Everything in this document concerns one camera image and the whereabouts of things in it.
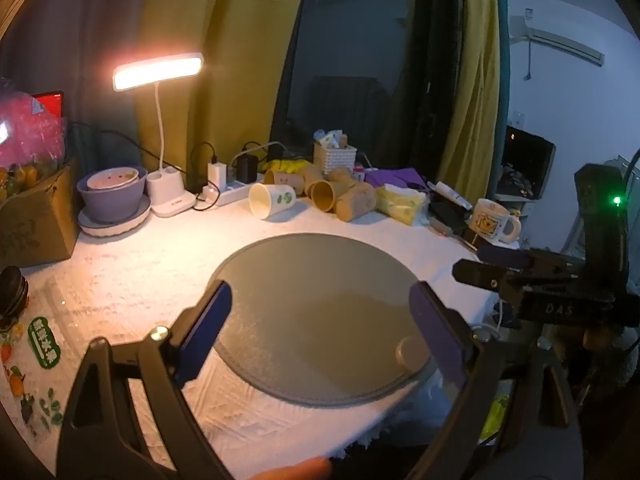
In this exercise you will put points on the white charger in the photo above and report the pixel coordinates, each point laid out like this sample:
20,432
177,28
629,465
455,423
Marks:
217,175

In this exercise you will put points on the yellow cloth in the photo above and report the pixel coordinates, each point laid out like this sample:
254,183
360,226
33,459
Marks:
282,165

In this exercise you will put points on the white air conditioner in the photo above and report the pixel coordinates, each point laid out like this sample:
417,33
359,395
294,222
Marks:
555,35

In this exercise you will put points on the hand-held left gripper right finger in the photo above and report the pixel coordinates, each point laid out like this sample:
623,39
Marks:
440,335

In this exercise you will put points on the fruit printed plastic sheet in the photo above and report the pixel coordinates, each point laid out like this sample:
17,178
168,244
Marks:
30,375

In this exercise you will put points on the person's left hand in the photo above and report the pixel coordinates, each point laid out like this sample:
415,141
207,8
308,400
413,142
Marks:
292,471

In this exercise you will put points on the white power strip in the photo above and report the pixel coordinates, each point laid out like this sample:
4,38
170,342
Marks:
235,194

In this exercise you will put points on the cardboard box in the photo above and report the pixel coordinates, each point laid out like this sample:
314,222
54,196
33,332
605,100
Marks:
35,225

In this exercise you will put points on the red panel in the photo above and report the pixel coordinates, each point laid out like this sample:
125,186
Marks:
50,102

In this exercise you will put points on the white textured tablecloth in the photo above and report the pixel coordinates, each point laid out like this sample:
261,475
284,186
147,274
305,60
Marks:
150,270

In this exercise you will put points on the small pale bowl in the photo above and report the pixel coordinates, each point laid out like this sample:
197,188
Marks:
112,178

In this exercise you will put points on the purple cloth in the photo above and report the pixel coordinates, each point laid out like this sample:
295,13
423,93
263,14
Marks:
395,177

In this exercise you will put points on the pink plastic bag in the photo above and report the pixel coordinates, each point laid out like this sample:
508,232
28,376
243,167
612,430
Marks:
30,130

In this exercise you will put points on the white woven basket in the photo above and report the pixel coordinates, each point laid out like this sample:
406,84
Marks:
335,157

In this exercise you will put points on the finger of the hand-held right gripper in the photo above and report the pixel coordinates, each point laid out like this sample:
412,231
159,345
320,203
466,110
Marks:
482,275
505,255

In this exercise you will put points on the white mug bear print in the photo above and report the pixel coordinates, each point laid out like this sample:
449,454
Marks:
490,225

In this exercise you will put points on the yellow curtain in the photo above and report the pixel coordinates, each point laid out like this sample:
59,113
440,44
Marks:
475,75
220,60

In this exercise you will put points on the round grey mat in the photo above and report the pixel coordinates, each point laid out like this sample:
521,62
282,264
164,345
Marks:
310,310

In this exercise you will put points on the white paper cup green print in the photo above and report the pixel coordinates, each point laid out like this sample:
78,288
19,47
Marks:
274,200

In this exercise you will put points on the small round grey disc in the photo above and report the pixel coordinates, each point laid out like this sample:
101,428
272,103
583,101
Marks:
412,354

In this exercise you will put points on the black charger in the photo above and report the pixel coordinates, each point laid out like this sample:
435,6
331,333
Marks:
247,169

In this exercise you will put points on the black round discs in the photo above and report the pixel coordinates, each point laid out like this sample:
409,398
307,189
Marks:
12,292

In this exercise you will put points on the brown paper cup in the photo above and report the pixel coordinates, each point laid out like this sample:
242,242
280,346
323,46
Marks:
327,196
280,180
356,202
311,176
342,175

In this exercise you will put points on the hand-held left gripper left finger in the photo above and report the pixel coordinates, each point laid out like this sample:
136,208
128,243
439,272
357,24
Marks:
205,332

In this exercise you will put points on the white tube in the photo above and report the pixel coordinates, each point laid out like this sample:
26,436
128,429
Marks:
452,194

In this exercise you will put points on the purple bowl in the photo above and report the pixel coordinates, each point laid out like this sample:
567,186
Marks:
112,205

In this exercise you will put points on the yellow green tissue packet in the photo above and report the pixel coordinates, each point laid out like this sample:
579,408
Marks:
402,204

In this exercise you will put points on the white plate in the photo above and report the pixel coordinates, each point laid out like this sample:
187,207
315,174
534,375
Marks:
115,227

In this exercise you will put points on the white desk lamp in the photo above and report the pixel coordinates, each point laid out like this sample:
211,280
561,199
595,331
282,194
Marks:
157,71

